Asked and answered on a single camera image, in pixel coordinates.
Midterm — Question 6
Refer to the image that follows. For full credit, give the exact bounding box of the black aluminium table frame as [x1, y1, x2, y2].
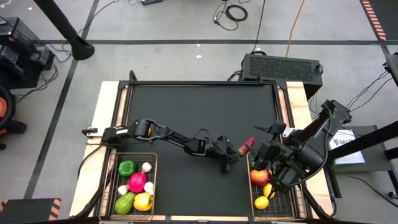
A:
[70, 70, 338, 224]

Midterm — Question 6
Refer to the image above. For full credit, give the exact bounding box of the black side stand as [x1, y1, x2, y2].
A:
[312, 119, 398, 200]

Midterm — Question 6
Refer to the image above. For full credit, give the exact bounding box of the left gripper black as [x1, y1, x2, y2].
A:
[206, 136, 240, 174]

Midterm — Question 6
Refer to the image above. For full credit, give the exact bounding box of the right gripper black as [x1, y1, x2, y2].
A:
[247, 120, 302, 191]

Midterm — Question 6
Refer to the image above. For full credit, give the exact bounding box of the black hanging cable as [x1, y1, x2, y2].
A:
[251, 0, 267, 53]

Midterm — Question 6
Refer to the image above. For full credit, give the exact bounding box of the black device on stand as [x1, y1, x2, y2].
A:
[382, 52, 398, 88]

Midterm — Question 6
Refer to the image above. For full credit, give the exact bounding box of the coiled black cable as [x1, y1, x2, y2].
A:
[213, 0, 249, 32]

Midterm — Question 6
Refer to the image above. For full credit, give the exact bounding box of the red chili pepper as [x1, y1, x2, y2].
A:
[237, 136, 256, 157]

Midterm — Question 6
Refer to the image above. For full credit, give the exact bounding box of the red yellow apple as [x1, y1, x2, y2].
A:
[249, 169, 271, 187]

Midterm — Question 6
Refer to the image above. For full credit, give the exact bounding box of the light green chayote squash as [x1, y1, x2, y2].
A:
[114, 192, 137, 215]

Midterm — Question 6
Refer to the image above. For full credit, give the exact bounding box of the copper wire basket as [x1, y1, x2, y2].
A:
[98, 151, 159, 222]
[247, 151, 308, 222]

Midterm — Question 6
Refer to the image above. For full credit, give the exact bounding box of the black mat with orange stripes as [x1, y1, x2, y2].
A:
[359, 0, 398, 42]
[0, 197, 62, 224]

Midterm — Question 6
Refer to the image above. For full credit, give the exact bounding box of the orange hanging cable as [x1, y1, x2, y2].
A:
[285, 0, 307, 58]

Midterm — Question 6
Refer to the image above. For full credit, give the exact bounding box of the black orange round device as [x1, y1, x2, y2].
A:
[0, 84, 28, 151]

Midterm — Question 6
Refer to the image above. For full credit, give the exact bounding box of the black perforated computer case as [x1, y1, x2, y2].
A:
[241, 53, 323, 100]

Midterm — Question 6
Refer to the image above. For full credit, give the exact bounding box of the yellow bell pepper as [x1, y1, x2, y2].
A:
[133, 192, 154, 212]

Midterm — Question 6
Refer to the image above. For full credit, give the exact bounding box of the white printed paper sheet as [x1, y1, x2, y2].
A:
[334, 129, 366, 166]

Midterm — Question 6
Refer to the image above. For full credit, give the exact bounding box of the black stand pole with base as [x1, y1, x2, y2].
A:
[32, 0, 96, 61]

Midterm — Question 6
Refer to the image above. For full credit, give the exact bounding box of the dark green bell pepper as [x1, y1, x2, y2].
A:
[118, 159, 137, 179]

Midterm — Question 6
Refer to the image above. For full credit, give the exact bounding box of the black equipment cart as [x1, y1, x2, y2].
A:
[0, 16, 56, 90]

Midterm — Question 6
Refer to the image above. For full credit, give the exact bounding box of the pink red bell pepper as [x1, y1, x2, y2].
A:
[128, 172, 148, 194]

